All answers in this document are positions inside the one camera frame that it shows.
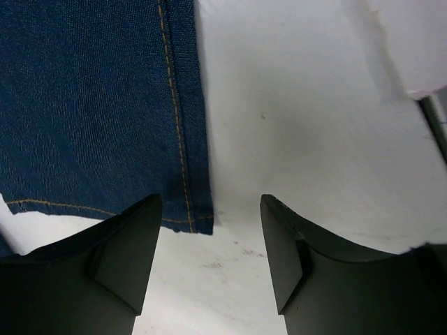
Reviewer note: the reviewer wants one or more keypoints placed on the dark blue denim jeans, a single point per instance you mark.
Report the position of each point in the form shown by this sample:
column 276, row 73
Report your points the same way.
column 101, row 106

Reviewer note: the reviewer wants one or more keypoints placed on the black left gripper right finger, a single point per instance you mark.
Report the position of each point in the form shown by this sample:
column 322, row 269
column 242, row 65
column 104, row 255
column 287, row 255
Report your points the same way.
column 326, row 284

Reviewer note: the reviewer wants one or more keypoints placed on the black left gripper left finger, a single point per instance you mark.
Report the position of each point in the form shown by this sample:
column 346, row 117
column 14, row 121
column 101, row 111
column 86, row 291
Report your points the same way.
column 93, row 282

